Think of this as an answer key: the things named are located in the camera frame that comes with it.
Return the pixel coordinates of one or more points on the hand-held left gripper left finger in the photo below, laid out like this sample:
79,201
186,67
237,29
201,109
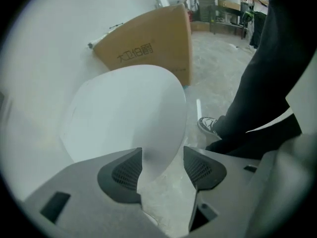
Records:
86,190

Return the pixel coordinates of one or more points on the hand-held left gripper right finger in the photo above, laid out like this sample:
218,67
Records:
230,180

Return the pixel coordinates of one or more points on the person's right shoe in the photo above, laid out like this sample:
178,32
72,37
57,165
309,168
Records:
208,126

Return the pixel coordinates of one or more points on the white sealant tube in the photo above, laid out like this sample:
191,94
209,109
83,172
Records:
97,40

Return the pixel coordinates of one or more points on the wooden workbench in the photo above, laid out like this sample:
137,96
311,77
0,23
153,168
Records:
223,21

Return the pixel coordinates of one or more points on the large cardboard box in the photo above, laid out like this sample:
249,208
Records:
153,38

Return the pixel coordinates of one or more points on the black office chair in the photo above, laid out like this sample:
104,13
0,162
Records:
257,21

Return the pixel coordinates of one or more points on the black caulking tool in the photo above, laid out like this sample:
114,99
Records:
116,25

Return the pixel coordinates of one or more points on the red fire extinguisher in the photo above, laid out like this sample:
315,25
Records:
190,16

